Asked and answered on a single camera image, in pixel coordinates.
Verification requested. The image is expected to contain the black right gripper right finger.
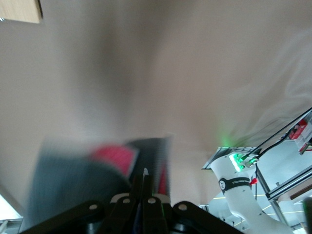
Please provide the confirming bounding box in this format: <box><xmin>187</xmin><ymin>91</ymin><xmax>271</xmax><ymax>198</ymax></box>
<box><xmin>143</xmin><ymin>175</ymin><xmax>239</xmax><ymax>234</ymax></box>

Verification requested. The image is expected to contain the aluminium profile frame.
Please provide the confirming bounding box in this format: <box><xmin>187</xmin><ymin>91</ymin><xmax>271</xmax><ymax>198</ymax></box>
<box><xmin>255</xmin><ymin>156</ymin><xmax>312</xmax><ymax>234</ymax></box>

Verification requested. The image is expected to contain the red textured panel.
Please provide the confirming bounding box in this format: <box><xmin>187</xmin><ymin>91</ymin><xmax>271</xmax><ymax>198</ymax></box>
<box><xmin>90</xmin><ymin>143</ymin><xmax>171</xmax><ymax>195</ymax></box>

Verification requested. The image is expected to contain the wooden cutting board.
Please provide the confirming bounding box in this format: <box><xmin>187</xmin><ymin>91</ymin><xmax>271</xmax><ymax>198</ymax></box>
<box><xmin>0</xmin><ymin>0</ymin><xmax>44</xmax><ymax>24</ymax></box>

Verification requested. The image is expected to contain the black right base cable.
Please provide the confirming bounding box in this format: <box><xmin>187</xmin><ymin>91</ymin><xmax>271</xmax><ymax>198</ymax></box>
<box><xmin>243</xmin><ymin>107</ymin><xmax>312</xmax><ymax>164</ymax></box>

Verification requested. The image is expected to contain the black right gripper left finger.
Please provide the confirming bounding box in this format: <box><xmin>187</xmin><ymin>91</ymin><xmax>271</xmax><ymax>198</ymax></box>
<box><xmin>21</xmin><ymin>174</ymin><xmax>144</xmax><ymax>234</ymax></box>

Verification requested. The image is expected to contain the dark grey microfibre cloth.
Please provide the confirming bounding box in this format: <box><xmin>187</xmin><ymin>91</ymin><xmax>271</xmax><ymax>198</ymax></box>
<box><xmin>26</xmin><ymin>137</ymin><xmax>172</xmax><ymax>221</ymax></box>

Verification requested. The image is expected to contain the red and white box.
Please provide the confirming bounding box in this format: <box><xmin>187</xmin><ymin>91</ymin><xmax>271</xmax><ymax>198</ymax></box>
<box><xmin>288</xmin><ymin>118</ymin><xmax>312</xmax><ymax>150</ymax></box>

